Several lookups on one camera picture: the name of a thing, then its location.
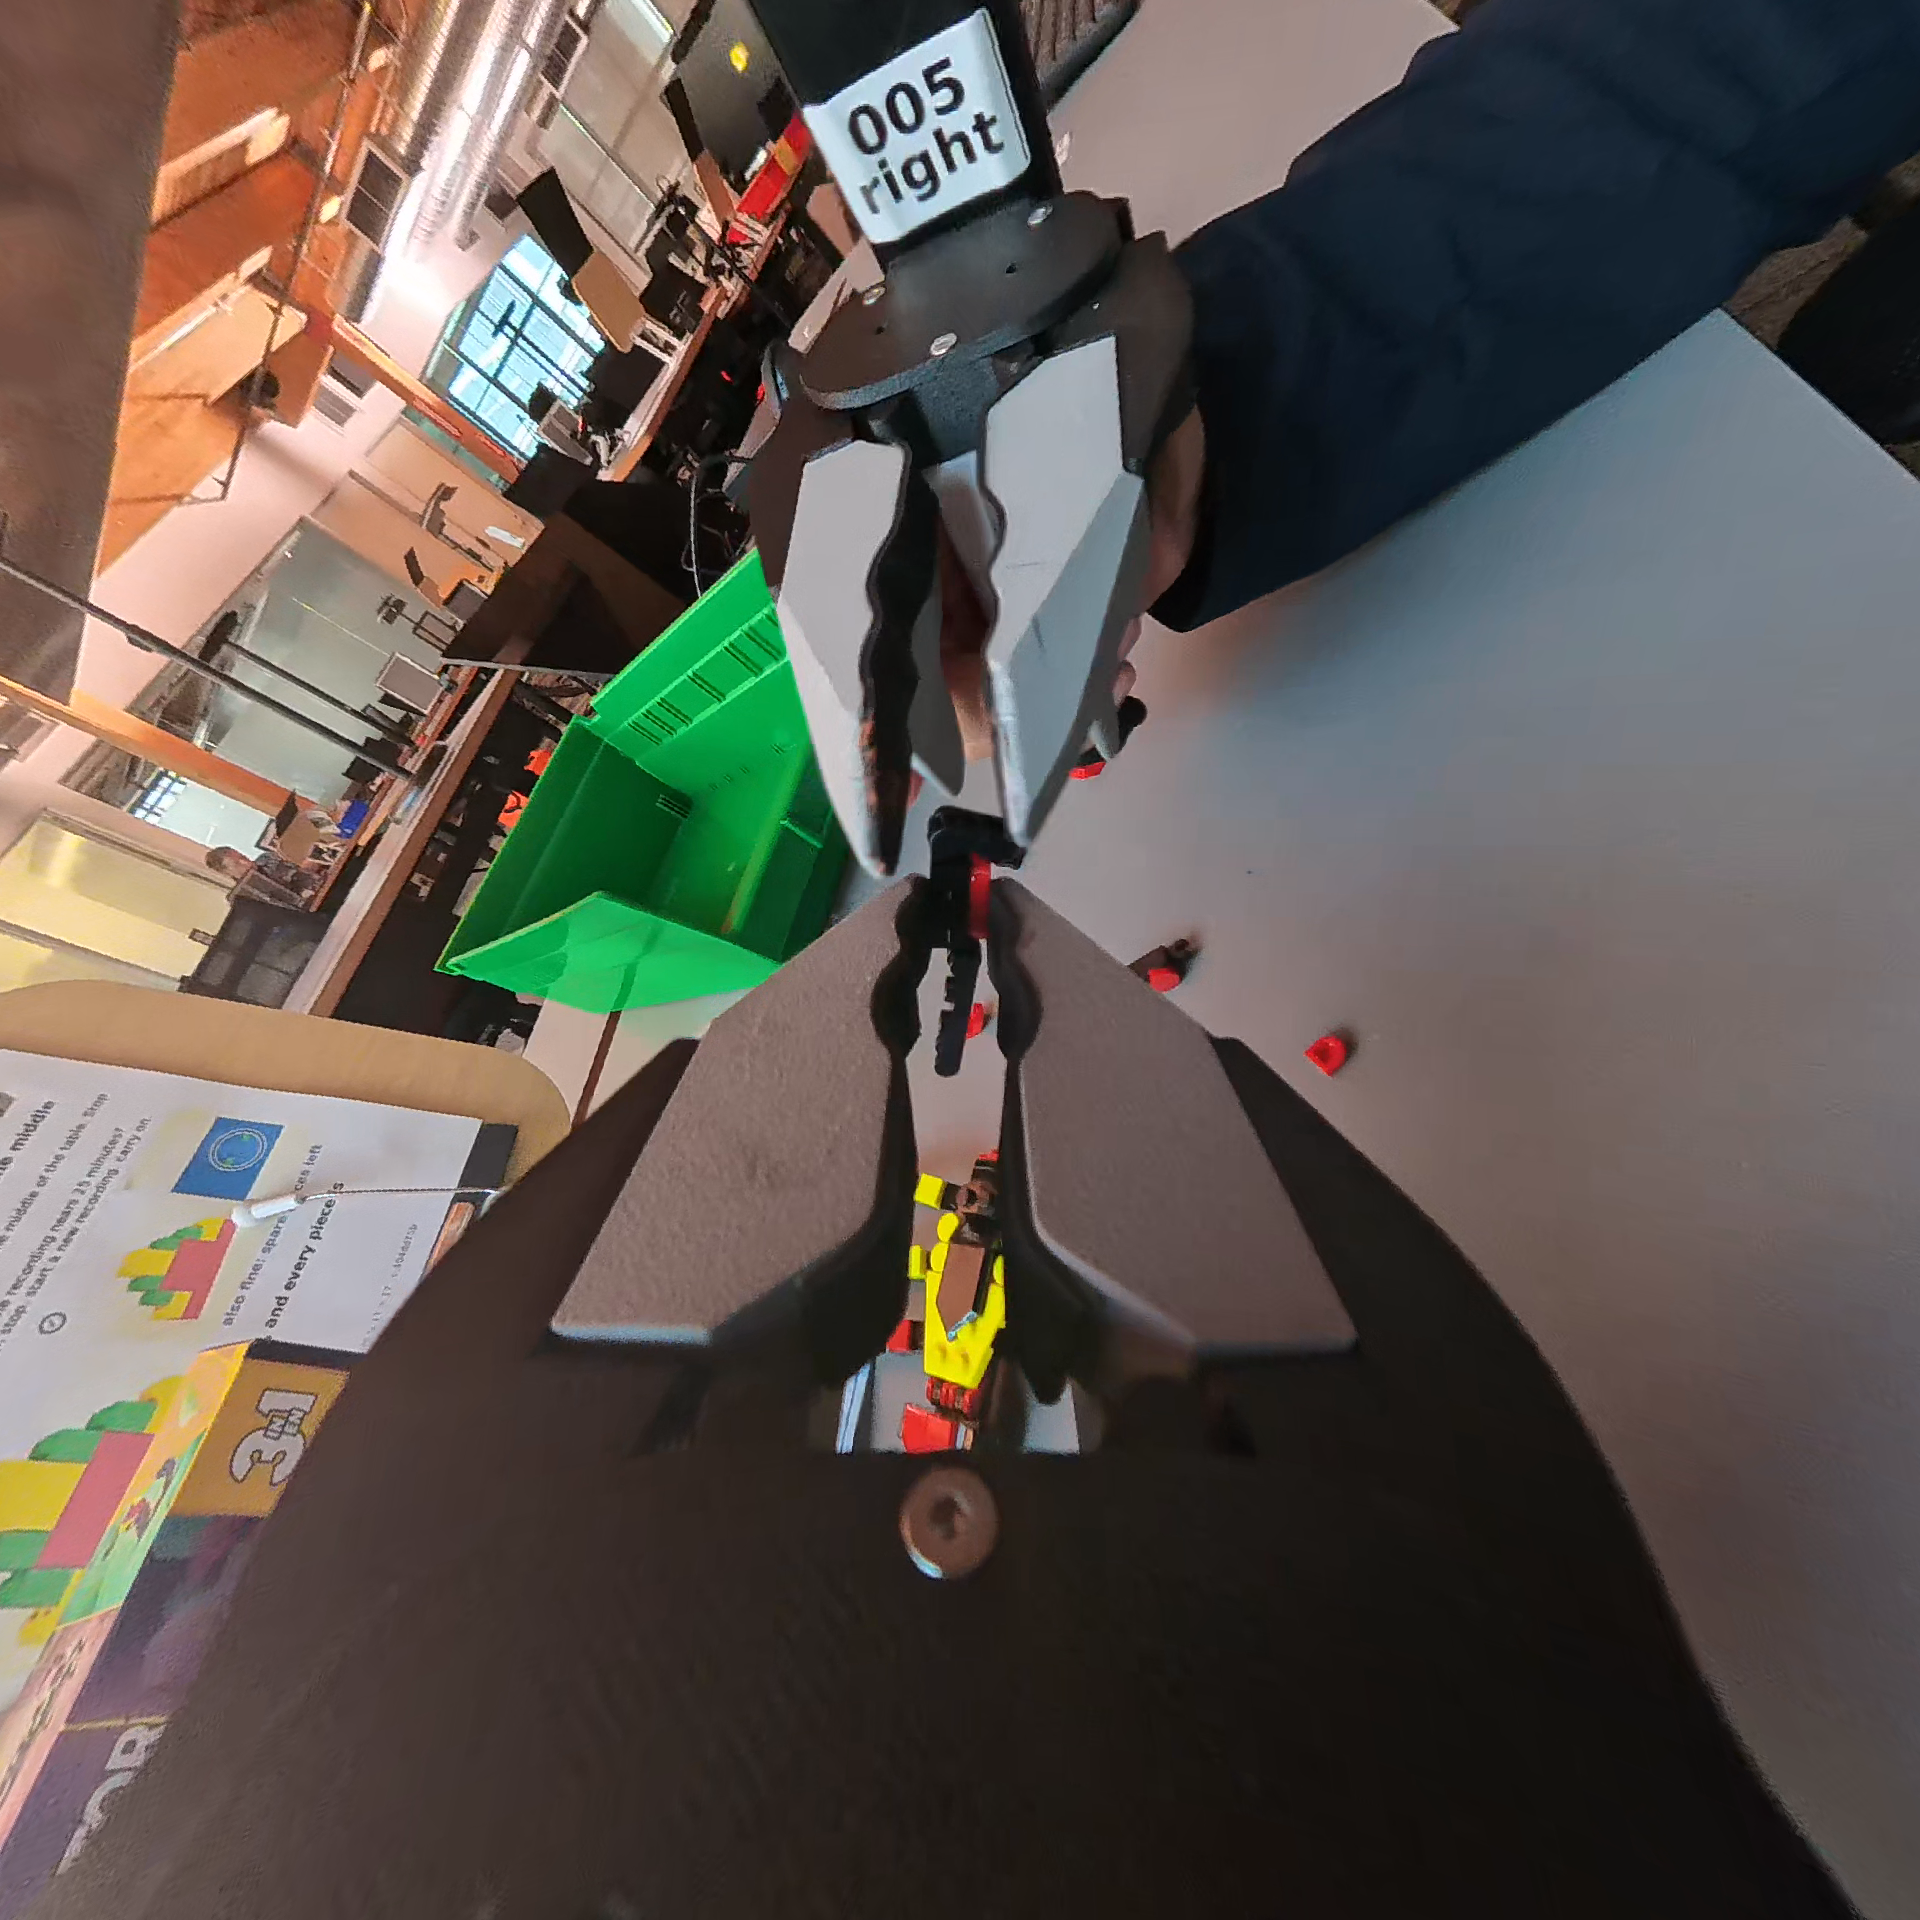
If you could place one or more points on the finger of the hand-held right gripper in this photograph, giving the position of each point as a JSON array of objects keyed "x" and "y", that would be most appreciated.
[
  {"x": 1074, "y": 570},
  {"x": 834, "y": 600}
]

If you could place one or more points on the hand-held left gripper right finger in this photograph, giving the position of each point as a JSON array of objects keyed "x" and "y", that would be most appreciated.
[{"x": 1155, "y": 1185}]

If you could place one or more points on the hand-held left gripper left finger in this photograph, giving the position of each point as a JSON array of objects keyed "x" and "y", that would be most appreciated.
[{"x": 734, "y": 1185}]

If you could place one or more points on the black yellow lego spider model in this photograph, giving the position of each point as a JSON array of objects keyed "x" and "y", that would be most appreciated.
[{"x": 961, "y": 1319}]

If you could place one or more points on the small red black lego assembly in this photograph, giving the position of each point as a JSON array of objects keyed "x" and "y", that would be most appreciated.
[{"x": 949, "y": 902}]

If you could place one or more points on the person's right forearm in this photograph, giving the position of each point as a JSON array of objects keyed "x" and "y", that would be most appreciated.
[{"x": 1501, "y": 301}]

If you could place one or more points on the red curved lego piece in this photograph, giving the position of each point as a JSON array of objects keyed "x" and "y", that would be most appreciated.
[{"x": 1330, "y": 1053}]

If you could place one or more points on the black red lego leg piece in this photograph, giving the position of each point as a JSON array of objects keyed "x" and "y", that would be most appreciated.
[{"x": 1162, "y": 961}]

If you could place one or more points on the lego set box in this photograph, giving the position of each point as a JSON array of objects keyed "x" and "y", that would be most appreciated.
[{"x": 150, "y": 1652}]

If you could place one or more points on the person's right hand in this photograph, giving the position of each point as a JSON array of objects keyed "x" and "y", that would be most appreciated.
[{"x": 1179, "y": 524}]

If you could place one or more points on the black flat panel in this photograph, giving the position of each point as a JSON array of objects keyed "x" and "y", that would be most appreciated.
[{"x": 599, "y": 600}]

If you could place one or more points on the green storage bin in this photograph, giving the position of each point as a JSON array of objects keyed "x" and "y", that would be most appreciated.
[{"x": 646, "y": 839}]

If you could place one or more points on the wooden board with printed sheet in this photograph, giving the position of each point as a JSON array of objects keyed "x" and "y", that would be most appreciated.
[{"x": 150, "y": 1185}]

